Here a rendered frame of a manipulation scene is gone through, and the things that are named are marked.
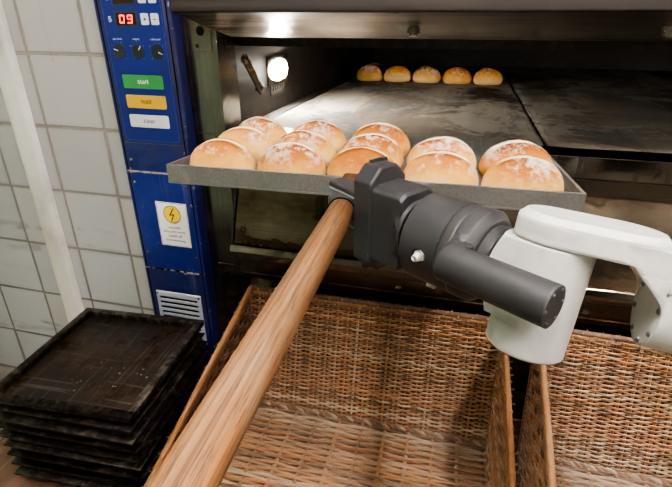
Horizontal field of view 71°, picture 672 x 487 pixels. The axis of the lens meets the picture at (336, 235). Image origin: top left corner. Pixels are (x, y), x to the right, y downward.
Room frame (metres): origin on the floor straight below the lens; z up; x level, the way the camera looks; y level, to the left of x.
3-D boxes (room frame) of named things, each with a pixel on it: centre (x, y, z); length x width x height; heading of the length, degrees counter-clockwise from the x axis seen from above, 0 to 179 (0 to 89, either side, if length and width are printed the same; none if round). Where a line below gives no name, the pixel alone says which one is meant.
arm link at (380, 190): (0.44, -0.08, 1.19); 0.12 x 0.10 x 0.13; 42
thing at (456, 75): (1.74, -0.43, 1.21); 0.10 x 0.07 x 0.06; 79
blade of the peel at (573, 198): (0.76, -0.07, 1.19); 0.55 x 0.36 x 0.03; 77
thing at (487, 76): (1.71, -0.53, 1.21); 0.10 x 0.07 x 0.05; 78
